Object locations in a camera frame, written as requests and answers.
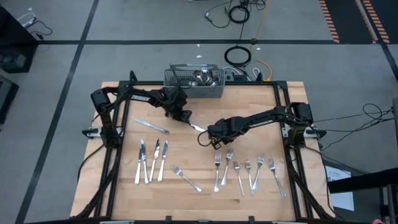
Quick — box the white charger cable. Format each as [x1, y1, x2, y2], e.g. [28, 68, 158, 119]
[16, 12, 37, 28]

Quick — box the yellow extension cable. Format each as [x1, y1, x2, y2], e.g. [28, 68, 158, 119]
[249, 0, 274, 82]

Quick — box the silver mounting bracket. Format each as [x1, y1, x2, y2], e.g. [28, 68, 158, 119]
[303, 126, 328, 138]
[81, 126, 105, 138]

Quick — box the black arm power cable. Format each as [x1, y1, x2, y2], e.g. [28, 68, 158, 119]
[76, 143, 106, 183]

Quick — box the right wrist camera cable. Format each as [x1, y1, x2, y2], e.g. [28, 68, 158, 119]
[197, 129, 216, 147]

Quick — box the silver table knife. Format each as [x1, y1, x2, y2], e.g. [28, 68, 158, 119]
[149, 138, 160, 184]
[134, 118, 170, 136]
[134, 148, 143, 185]
[139, 138, 150, 185]
[188, 123, 208, 133]
[169, 63, 180, 85]
[157, 139, 169, 183]

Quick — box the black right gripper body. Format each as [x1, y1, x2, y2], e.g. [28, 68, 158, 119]
[211, 118, 241, 142]

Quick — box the white paper sheet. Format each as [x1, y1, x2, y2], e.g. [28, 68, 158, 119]
[325, 164, 355, 212]

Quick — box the grey power box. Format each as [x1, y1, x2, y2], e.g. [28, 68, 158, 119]
[223, 66, 248, 82]

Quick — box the black floor cable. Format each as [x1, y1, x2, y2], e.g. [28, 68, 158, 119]
[312, 103, 395, 152]

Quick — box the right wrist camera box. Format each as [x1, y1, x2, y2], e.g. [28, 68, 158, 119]
[210, 136, 224, 151]

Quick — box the black aluminium table frame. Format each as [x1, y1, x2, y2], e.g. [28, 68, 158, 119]
[71, 70, 335, 224]

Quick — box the grey mesh cutlery basket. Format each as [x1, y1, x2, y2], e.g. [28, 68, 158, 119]
[164, 63, 226, 99]

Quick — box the black beam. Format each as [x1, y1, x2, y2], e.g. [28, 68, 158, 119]
[328, 167, 398, 194]

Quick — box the silver dinner fork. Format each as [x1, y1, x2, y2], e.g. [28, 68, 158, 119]
[233, 160, 246, 198]
[213, 151, 222, 194]
[244, 159, 255, 197]
[267, 157, 287, 199]
[251, 152, 266, 192]
[220, 147, 234, 187]
[170, 164, 203, 194]

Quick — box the black cabinet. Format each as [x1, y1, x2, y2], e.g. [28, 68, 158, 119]
[0, 74, 20, 125]
[0, 5, 39, 74]

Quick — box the black coiled cable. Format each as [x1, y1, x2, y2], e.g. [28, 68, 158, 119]
[228, 4, 251, 24]
[223, 45, 252, 68]

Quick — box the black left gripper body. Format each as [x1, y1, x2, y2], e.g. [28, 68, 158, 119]
[164, 101, 185, 119]

